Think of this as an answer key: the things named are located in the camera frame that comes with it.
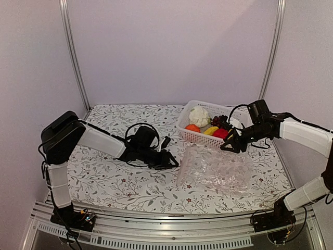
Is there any dark red grapes toy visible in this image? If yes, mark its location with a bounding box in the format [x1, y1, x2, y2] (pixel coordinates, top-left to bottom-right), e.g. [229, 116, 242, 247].
[211, 115, 229, 128]

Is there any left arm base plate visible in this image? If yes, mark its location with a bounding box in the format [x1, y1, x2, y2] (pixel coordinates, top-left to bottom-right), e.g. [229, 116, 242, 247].
[50, 207, 96, 232]

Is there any front aluminium rail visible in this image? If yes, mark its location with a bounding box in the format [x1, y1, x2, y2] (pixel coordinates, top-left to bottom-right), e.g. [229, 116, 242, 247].
[22, 201, 328, 249]

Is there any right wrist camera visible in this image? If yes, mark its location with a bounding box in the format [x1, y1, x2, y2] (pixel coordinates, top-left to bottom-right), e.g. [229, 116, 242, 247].
[221, 116, 244, 132]

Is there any right aluminium frame post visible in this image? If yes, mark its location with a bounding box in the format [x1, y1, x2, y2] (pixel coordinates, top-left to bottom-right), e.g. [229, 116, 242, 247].
[258, 0, 286, 99]

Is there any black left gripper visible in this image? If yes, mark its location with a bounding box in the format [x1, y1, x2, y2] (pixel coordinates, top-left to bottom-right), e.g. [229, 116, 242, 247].
[138, 146, 179, 170]

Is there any white cauliflower toy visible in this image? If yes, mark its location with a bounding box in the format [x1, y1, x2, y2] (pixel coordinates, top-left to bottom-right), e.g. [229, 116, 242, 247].
[188, 106, 211, 128]

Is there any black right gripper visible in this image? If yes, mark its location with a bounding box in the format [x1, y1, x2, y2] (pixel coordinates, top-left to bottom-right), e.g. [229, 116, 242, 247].
[221, 121, 270, 153]

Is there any floral table cloth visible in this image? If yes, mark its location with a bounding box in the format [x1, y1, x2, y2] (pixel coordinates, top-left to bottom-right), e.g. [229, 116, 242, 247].
[67, 104, 292, 214]

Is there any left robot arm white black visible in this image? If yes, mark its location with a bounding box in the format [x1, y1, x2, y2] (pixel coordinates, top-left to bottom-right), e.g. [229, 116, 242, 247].
[37, 111, 179, 226]

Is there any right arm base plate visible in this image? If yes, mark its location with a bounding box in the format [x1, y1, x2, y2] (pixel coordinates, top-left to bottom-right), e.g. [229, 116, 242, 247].
[250, 208, 296, 232]

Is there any clear zip top bag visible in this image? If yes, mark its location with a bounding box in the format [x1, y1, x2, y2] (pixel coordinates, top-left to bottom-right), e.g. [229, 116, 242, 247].
[176, 145, 253, 197]

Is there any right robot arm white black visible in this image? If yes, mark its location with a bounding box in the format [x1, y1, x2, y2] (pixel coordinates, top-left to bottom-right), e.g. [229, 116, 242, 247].
[220, 99, 332, 227]

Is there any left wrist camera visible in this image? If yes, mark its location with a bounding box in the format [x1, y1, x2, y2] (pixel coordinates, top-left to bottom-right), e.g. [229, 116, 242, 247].
[158, 136, 171, 152]

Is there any red toy pepper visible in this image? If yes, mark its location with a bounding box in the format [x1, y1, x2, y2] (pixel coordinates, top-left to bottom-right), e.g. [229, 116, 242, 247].
[213, 128, 228, 139]

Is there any left aluminium frame post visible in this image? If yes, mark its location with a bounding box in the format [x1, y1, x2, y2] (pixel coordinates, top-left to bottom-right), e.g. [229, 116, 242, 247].
[59, 0, 91, 112]

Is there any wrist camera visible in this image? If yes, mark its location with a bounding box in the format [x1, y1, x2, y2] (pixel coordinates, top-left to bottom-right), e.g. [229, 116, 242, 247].
[158, 136, 171, 152]
[221, 116, 244, 132]

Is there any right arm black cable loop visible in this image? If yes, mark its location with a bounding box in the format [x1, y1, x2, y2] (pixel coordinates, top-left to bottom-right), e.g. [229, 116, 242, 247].
[228, 104, 250, 123]

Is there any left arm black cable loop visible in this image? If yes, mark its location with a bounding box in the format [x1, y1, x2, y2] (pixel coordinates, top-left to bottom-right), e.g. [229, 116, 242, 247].
[124, 122, 161, 152]

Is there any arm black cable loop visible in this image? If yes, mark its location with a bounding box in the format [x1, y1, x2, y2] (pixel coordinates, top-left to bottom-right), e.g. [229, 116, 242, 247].
[228, 104, 250, 123]
[124, 122, 161, 152]

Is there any orange toy fruit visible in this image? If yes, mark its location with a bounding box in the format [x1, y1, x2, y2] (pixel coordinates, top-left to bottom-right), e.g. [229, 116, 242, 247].
[185, 124, 200, 133]

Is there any yellow banana toy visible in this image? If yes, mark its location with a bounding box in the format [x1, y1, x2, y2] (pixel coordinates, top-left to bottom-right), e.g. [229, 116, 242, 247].
[204, 126, 219, 136]

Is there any white plastic basket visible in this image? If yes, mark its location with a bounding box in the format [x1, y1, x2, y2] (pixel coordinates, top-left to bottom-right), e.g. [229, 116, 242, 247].
[176, 100, 252, 149]

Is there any aluminium frame post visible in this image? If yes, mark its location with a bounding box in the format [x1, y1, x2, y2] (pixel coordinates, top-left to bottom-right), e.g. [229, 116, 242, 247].
[59, 0, 91, 112]
[258, 0, 286, 99]

